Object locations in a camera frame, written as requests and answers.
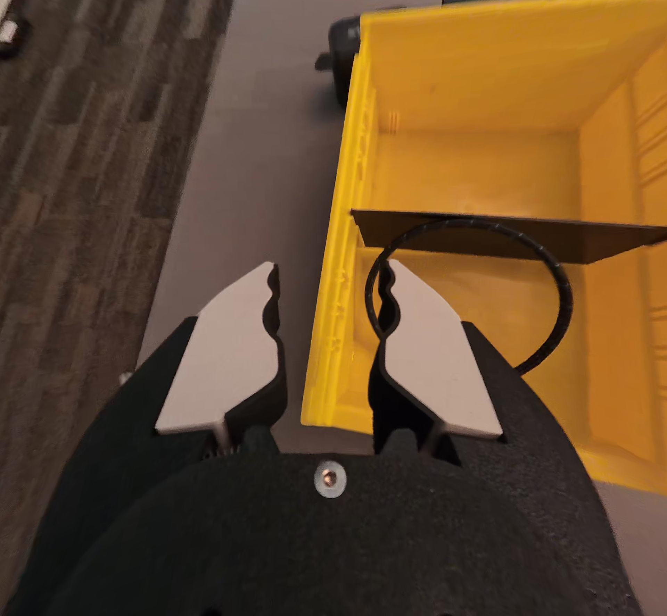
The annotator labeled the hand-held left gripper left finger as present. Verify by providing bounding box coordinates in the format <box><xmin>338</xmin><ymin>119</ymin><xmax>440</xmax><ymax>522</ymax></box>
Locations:
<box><xmin>154</xmin><ymin>261</ymin><xmax>288</xmax><ymax>452</ymax></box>

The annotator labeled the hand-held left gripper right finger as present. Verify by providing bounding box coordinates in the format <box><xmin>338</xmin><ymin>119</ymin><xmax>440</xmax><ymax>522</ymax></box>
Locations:
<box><xmin>368</xmin><ymin>260</ymin><xmax>504</xmax><ymax>456</ymax></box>

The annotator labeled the black looped cable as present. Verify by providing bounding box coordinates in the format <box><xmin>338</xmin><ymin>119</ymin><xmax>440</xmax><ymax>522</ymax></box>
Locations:
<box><xmin>364</xmin><ymin>218</ymin><xmax>574</xmax><ymax>378</ymax></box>

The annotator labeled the yellow plastic bin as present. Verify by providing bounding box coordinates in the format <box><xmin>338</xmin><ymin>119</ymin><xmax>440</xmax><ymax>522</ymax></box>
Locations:
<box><xmin>300</xmin><ymin>0</ymin><xmax>667</xmax><ymax>497</ymax></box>

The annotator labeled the dark bin divider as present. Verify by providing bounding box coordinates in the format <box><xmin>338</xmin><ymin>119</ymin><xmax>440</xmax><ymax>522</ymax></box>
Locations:
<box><xmin>351</xmin><ymin>208</ymin><xmax>667</xmax><ymax>265</ymax></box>

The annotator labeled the black textured armrest pad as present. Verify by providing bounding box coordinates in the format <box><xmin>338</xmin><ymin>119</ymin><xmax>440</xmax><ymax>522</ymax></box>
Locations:
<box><xmin>315</xmin><ymin>17</ymin><xmax>367</xmax><ymax>109</ymax></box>

